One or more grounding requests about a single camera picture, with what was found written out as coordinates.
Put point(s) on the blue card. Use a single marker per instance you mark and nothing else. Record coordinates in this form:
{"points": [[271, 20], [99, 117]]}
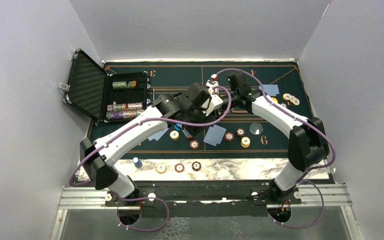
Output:
{"points": [[218, 134], [163, 132], [271, 90], [153, 137], [209, 139]]}

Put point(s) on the mixed chips row in case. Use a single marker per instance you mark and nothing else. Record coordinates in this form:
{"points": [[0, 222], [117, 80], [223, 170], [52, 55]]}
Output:
{"points": [[121, 107]]}

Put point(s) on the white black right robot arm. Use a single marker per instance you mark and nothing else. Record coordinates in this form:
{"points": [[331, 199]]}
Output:
{"points": [[307, 145]]}

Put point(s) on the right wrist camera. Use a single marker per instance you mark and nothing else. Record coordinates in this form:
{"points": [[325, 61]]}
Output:
{"points": [[237, 80]]}

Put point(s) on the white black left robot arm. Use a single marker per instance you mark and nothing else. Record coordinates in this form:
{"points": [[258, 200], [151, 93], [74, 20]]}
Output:
{"points": [[98, 158]]}

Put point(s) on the white round button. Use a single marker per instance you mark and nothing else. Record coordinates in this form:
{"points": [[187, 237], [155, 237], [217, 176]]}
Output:
{"points": [[256, 128]]}

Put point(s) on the blue poker chip stack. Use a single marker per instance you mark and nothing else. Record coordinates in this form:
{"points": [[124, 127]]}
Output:
{"points": [[137, 162]]}

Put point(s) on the brown poker chip stack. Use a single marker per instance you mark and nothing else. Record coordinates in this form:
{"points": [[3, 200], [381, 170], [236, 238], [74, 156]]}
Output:
{"points": [[196, 166]]}

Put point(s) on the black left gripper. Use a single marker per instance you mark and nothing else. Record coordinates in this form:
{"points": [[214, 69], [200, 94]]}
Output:
{"points": [[193, 129]]}

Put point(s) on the purple chips row in case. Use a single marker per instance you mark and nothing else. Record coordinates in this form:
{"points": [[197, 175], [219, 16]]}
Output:
{"points": [[123, 115]]}

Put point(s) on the blue playing card deck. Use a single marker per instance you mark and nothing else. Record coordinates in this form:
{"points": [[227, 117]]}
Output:
{"points": [[187, 134]]}

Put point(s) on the blue round button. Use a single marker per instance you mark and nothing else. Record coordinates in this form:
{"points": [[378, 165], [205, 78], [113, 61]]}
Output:
{"points": [[177, 126]]}

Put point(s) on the yellow poker chip stack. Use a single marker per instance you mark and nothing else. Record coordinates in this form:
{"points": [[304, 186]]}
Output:
{"points": [[161, 168]]}

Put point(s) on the green chips in case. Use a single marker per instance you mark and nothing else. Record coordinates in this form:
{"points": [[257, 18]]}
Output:
{"points": [[124, 85]]}

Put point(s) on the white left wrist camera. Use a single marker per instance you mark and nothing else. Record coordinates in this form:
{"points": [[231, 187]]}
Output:
{"points": [[213, 103]]}

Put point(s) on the red poker chip stack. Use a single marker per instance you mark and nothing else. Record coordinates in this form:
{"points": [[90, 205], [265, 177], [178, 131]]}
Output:
{"points": [[179, 168]]}

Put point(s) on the black poker chip case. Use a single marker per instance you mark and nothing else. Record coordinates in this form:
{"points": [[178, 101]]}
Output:
{"points": [[89, 88]]}

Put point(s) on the green poker table mat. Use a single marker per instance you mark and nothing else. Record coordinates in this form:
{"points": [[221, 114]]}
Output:
{"points": [[175, 77]]}

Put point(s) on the black mounting rail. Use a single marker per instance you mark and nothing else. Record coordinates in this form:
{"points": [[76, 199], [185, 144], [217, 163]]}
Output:
{"points": [[204, 199]]}

